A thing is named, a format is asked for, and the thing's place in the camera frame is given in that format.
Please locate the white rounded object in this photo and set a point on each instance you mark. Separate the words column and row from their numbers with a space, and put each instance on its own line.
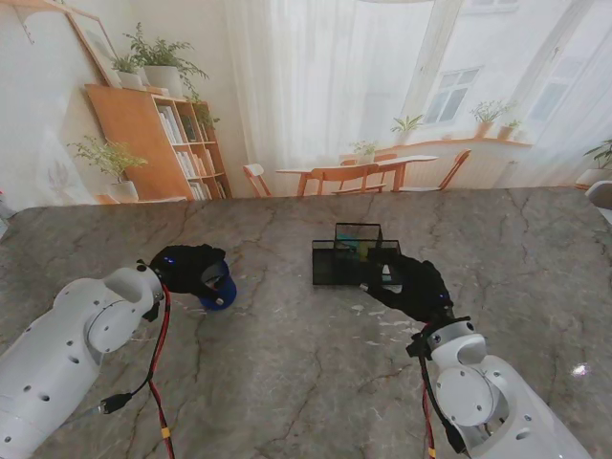
column 601, row 193

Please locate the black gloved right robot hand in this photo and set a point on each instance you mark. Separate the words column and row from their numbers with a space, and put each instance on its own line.
column 416, row 291

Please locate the black mesh desk organizer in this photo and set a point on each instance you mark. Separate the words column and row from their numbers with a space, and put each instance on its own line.
column 334, row 268

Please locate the printed room backdrop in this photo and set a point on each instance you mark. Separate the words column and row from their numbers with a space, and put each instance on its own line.
column 311, row 95

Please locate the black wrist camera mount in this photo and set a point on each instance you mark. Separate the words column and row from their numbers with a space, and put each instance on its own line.
column 418, row 345
column 152, row 312

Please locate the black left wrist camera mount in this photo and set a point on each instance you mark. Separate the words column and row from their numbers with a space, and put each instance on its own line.
column 152, row 312

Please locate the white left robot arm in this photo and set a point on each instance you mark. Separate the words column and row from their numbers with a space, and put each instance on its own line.
column 62, row 354

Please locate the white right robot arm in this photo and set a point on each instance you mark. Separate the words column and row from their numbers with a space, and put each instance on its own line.
column 487, row 397

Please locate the blue mesh pen cup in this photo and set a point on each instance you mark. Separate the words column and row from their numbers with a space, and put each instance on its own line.
column 225, row 291

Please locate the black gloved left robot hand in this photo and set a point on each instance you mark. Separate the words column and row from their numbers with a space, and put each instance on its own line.
column 184, row 268

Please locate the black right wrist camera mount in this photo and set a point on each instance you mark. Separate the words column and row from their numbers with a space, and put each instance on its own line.
column 418, row 345

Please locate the yellow eraser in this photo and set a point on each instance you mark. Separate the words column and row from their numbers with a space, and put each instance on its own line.
column 364, row 249

